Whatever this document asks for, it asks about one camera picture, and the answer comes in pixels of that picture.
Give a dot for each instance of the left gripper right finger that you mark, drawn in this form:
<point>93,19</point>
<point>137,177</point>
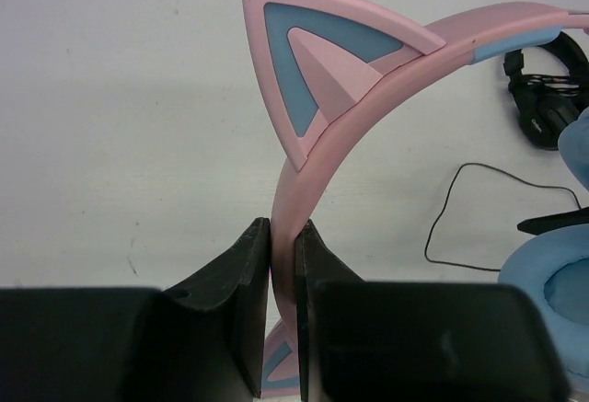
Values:
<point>364,340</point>

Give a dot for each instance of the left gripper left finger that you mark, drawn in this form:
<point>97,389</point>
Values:
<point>200,340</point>

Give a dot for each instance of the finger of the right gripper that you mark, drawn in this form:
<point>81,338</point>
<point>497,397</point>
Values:
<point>548,223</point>

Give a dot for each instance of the pink blue cat-ear headphones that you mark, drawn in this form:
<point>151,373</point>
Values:
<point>328,71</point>

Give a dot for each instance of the black over-ear headphones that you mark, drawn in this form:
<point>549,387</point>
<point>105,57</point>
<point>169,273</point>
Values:
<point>547,104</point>

